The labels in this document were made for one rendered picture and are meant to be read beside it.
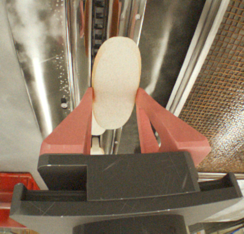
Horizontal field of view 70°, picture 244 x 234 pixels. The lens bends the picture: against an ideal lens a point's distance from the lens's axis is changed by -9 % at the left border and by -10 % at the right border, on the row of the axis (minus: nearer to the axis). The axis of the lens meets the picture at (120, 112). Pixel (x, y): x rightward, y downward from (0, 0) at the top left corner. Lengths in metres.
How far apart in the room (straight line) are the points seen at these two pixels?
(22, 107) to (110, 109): 0.21
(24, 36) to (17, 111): 0.17
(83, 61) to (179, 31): 0.13
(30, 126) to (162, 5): 0.30
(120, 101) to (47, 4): 0.11
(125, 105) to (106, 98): 0.02
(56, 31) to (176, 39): 0.16
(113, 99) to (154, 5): 0.13
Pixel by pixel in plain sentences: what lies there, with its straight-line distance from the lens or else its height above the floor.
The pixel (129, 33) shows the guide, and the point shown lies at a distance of 0.21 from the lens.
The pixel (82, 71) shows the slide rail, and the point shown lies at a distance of 0.24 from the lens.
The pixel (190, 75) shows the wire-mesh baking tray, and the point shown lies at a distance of 0.21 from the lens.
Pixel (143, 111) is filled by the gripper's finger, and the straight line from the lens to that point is 0.15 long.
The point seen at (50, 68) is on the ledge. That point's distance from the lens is 0.23.
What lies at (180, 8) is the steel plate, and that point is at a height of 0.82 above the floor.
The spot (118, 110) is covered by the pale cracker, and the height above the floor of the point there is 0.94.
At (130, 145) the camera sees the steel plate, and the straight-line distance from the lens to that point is 0.44.
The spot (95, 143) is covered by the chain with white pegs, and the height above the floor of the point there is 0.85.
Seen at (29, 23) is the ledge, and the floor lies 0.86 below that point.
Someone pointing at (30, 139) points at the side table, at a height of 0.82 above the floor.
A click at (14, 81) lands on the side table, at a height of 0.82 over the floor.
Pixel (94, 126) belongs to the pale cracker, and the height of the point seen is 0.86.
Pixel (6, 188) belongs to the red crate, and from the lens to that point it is 0.57.
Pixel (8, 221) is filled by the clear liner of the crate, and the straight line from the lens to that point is 0.86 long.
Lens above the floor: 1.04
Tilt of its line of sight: 41 degrees down
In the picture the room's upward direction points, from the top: 171 degrees clockwise
